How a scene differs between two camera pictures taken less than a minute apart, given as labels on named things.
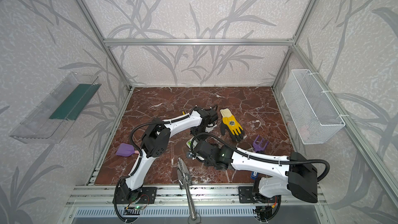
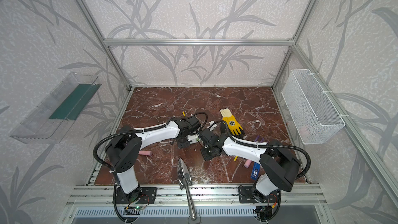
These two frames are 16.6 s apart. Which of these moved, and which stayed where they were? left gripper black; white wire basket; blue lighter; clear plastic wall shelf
Moved: left gripper black
Stayed: blue lighter; clear plastic wall shelf; white wire basket
